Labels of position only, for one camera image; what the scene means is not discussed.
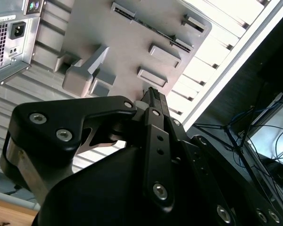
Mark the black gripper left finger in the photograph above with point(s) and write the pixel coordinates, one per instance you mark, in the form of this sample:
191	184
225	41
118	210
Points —
49	113

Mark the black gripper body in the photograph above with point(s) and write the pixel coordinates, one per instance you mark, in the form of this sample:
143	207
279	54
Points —
96	188

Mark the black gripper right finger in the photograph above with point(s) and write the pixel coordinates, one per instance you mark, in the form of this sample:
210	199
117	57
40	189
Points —
210	188

